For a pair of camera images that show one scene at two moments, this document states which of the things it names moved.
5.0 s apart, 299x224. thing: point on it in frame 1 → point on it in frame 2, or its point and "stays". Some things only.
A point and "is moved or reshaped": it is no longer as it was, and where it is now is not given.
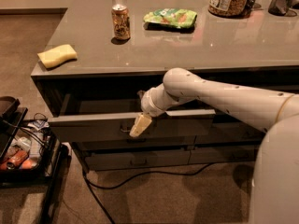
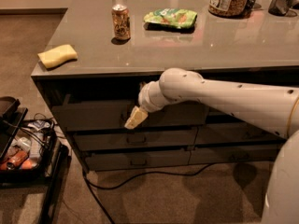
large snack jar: x=229 y=1 stays
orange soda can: x=121 y=20 stays
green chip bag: x=178 y=18 stays
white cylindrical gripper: x=147 y=103 → x=145 y=98
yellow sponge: x=55 y=55 stays
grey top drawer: x=109 y=118 is moved or reshaped
